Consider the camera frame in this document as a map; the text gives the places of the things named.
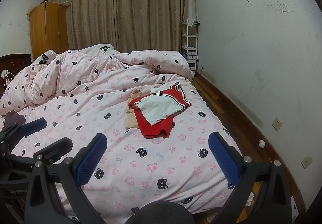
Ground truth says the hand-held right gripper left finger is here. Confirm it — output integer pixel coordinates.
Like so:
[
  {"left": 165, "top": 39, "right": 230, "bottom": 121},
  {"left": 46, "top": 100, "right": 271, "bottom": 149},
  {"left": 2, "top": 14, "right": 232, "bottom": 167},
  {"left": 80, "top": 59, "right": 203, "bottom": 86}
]
[{"left": 24, "top": 133, "right": 108, "bottom": 224}]

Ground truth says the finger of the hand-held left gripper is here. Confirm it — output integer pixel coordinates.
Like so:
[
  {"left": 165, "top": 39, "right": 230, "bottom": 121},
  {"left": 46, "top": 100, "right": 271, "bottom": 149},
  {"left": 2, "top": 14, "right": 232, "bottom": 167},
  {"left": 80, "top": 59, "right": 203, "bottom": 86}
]
[
  {"left": 0, "top": 118, "right": 48, "bottom": 150},
  {"left": 10, "top": 138, "right": 73, "bottom": 164}
]

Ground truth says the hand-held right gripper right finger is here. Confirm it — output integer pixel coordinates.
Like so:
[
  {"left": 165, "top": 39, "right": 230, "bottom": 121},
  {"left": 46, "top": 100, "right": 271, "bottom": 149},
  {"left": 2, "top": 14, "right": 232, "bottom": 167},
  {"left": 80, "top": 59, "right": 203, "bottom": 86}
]
[{"left": 208, "top": 132, "right": 293, "bottom": 224}]

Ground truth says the red and white jersey shirt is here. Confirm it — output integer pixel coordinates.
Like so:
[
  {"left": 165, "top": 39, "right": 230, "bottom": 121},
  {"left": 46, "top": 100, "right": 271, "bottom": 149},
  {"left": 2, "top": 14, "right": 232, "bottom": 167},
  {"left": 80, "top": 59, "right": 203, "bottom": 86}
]
[{"left": 128, "top": 83, "right": 192, "bottom": 139}]

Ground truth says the dark purple cloth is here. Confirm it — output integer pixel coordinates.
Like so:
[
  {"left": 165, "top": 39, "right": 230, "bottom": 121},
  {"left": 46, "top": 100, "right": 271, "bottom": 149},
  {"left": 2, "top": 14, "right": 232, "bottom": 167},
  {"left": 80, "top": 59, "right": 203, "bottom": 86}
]
[{"left": 2, "top": 111, "right": 26, "bottom": 129}]

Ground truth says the beige garment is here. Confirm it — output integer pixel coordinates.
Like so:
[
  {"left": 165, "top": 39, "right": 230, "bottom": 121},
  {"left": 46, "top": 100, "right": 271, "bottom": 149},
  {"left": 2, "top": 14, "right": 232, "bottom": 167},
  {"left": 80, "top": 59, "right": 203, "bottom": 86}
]
[{"left": 124, "top": 89, "right": 144, "bottom": 130}]

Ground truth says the white charger plug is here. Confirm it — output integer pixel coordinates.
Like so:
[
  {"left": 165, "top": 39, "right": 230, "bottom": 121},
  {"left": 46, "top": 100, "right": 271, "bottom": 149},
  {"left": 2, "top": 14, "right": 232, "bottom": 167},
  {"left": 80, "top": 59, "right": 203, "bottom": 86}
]
[{"left": 1, "top": 69, "right": 12, "bottom": 86}]

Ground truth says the pink cat print bed sheet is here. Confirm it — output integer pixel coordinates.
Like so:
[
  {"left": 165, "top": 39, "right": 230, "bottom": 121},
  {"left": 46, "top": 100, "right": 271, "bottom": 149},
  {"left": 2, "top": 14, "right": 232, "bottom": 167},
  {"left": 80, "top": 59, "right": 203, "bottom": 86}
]
[{"left": 0, "top": 73, "right": 254, "bottom": 224}]

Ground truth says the dark wooden bed headboard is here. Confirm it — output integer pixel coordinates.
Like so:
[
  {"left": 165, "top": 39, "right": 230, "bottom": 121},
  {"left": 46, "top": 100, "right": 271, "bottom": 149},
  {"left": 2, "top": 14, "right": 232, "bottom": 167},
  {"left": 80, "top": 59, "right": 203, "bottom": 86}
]
[{"left": 0, "top": 53, "right": 32, "bottom": 96}]

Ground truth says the pink cat print quilt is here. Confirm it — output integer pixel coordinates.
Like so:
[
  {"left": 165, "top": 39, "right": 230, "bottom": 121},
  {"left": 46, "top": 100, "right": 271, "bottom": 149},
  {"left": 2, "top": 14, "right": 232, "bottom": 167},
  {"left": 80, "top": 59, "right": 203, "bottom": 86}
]
[{"left": 0, "top": 44, "right": 195, "bottom": 116}]

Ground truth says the orange wooden wardrobe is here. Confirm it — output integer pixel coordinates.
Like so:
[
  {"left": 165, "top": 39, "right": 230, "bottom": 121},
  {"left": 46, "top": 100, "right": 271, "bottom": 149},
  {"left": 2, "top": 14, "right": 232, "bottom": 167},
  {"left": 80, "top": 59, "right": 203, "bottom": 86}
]
[{"left": 27, "top": 0, "right": 70, "bottom": 61}]

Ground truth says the white shelf rack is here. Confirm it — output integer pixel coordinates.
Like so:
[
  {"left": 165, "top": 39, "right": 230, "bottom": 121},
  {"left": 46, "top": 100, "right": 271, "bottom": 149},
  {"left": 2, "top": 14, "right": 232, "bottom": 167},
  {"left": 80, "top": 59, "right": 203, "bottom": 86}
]
[{"left": 181, "top": 19, "right": 199, "bottom": 75}]

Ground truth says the brown patterned curtain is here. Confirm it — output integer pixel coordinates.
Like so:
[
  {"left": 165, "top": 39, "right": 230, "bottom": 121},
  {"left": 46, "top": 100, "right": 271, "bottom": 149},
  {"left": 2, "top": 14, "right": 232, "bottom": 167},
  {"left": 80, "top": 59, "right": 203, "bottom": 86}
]
[{"left": 52, "top": 0, "right": 192, "bottom": 53}]

